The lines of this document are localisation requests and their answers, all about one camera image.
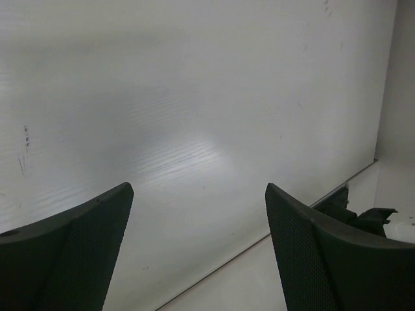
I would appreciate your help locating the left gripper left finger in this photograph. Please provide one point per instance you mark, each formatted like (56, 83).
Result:
(65, 261)

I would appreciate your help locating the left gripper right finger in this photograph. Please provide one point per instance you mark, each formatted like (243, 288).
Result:
(327, 265)

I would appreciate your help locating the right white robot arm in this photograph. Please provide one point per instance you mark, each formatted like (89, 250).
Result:
(384, 222)

